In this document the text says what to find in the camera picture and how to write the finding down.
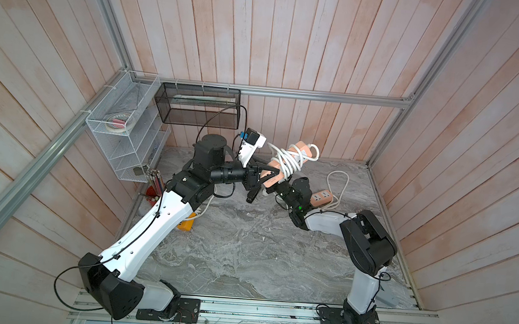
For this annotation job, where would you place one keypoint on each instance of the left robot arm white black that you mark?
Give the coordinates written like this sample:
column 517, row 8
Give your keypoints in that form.
column 109, row 276

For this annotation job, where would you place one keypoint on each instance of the yellow power strip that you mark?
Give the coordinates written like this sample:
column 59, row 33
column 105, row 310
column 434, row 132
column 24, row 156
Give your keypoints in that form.
column 186, row 225

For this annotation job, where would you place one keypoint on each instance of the red pencil cup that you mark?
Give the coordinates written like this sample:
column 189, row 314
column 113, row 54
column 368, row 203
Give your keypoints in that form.
column 156, row 187

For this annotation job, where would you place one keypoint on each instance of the pink power strip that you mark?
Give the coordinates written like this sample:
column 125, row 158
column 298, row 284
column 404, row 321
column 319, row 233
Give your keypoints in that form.
column 321, row 198
column 291, row 160

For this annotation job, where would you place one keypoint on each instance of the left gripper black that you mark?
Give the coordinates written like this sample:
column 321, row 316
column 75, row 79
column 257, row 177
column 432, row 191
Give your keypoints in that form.
column 251, row 177

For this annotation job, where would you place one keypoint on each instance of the pink power strip front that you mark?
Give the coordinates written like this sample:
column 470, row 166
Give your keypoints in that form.
column 291, row 160

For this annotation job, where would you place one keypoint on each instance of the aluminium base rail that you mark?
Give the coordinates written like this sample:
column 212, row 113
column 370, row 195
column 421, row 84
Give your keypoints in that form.
column 215, row 310

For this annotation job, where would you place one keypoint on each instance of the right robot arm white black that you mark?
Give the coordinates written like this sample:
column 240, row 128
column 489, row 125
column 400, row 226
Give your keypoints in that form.
column 369, row 245

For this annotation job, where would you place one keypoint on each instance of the black mesh basket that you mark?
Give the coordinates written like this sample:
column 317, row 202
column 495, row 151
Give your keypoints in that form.
column 198, row 105

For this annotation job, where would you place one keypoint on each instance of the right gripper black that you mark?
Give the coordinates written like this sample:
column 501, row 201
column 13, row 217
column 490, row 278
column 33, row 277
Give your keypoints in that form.
column 277, row 185

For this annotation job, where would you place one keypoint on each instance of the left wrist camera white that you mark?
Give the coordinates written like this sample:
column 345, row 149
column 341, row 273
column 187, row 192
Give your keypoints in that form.
column 251, row 141

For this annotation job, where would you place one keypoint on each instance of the tape roll in rack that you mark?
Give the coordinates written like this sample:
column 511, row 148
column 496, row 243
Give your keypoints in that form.
column 118, row 123

